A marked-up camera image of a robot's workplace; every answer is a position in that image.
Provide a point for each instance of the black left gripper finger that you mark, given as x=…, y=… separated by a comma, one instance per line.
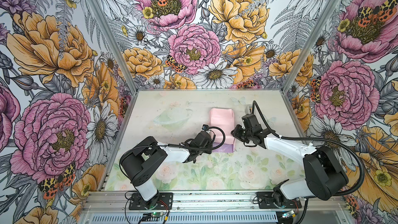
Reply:
x=192, y=158
x=206, y=128

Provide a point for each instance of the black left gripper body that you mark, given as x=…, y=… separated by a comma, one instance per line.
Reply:
x=208, y=146

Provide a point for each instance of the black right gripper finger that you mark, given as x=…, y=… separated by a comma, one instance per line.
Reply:
x=240, y=138
x=237, y=129

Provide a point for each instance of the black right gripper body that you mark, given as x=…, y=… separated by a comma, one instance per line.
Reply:
x=250, y=134

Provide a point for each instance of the purple wrapping paper sheet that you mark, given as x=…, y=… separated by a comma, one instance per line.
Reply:
x=225, y=120

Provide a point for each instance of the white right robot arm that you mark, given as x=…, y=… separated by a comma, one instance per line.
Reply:
x=324, y=176

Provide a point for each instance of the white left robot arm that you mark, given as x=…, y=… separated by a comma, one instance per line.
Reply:
x=140, y=162

